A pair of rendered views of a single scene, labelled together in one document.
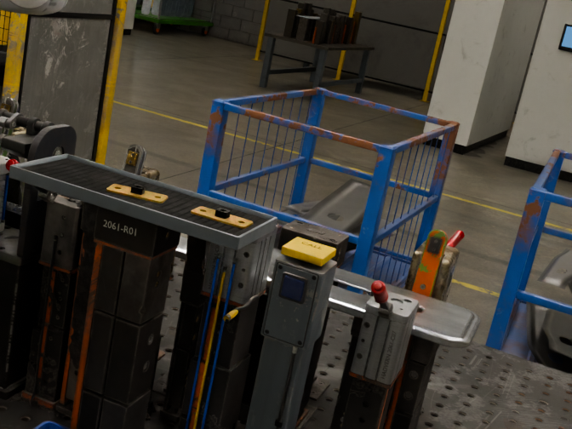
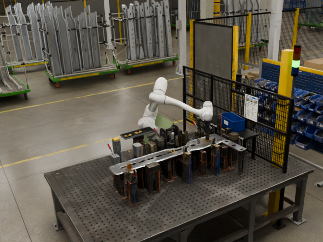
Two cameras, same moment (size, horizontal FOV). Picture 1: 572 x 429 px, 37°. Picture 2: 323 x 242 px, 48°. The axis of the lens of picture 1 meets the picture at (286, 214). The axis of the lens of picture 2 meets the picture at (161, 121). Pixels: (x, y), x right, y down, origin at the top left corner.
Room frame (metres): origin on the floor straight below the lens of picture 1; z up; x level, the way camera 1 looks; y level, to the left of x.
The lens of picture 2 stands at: (3.72, -2.37, 2.72)
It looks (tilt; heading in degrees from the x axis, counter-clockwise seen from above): 22 degrees down; 131
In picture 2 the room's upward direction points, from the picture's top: 2 degrees counter-clockwise
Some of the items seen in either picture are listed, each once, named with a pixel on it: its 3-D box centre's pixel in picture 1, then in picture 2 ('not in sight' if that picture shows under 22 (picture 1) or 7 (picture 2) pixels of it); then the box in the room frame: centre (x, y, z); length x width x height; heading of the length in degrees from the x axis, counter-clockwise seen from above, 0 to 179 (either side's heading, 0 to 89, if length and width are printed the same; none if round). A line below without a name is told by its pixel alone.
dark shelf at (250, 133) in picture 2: not in sight; (225, 125); (1.65, 1.24, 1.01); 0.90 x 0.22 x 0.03; 162
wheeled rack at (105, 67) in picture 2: not in sight; (79, 49); (-4.71, 4.02, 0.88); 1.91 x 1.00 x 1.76; 67
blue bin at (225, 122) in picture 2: not in sight; (231, 121); (1.76, 1.20, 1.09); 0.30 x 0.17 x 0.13; 154
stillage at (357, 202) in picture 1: (328, 208); not in sight; (3.88, -0.19, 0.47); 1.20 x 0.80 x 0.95; 159
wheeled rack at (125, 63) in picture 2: not in sight; (144, 40); (-4.16, 6.16, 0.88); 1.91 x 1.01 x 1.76; 72
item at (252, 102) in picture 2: not in sight; (251, 107); (1.97, 1.26, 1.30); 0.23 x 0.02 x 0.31; 162
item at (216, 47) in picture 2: not in sight; (212, 80); (0.41, 2.90, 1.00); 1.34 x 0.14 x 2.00; 160
